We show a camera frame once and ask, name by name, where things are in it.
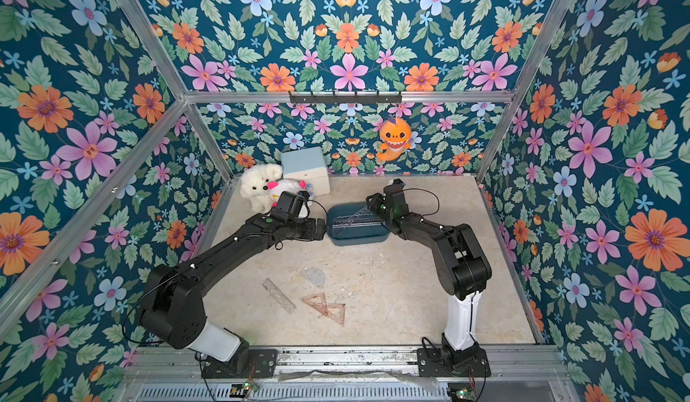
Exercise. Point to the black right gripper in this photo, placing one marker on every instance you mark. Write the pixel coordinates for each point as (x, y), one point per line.
(375, 204)

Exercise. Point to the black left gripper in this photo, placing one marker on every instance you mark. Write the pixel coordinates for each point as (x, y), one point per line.
(310, 226)

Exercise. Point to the teal plastic storage box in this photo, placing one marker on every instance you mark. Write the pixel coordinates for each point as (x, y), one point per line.
(345, 239)

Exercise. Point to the clear stencil ruler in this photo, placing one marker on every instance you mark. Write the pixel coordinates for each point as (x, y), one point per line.
(363, 217)

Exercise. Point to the pink stencil ruler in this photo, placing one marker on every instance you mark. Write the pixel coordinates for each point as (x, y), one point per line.
(356, 221)

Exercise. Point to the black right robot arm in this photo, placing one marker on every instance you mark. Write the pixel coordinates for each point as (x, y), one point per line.
(462, 267)

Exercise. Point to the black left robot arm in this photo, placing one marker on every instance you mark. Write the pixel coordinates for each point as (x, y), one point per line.
(172, 307)

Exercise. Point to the white blue storage box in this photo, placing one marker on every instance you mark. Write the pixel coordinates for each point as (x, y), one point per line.
(307, 165)

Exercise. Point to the clear protractor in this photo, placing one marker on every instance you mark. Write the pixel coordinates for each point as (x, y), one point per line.
(314, 275)

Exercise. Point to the pink white plush doll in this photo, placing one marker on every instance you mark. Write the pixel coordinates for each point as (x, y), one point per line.
(277, 188)

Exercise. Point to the orange shark plush toy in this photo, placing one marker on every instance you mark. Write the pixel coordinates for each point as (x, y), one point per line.
(397, 137)

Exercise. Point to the white fluffy plush dog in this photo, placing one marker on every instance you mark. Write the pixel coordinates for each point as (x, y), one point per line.
(254, 185)

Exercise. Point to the pink triangle set square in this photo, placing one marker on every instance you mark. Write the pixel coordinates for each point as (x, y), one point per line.
(317, 302)

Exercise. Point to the clear short ruler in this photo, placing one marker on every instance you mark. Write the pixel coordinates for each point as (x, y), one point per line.
(280, 297)

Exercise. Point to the pink small triangle square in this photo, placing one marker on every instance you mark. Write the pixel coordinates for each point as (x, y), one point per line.
(336, 312)

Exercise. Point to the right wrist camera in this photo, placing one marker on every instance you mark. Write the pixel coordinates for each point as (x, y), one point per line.
(394, 199)

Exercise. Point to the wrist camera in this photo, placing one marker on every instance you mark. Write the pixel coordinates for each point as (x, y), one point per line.
(291, 206)
(394, 199)

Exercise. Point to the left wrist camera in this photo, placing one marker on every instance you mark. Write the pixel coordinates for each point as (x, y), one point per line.
(291, 206)

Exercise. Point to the black wall hook rail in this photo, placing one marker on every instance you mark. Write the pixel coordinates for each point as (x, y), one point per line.
(337, 98)

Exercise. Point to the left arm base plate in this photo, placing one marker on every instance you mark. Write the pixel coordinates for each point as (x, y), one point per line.
(250, 363)

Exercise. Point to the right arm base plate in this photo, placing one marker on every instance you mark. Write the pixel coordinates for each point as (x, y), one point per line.
(471, 362)

